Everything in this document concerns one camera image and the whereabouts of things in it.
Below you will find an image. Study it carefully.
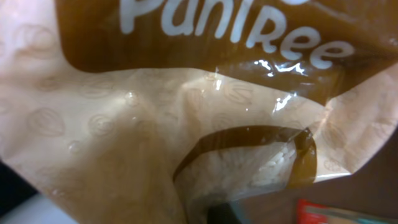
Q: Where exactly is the orange spaghetti packet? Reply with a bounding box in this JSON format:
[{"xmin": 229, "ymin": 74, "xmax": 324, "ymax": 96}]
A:
[{"xmin": 297, "ymin": 199, "xmax": 397, "ymax": 224}]

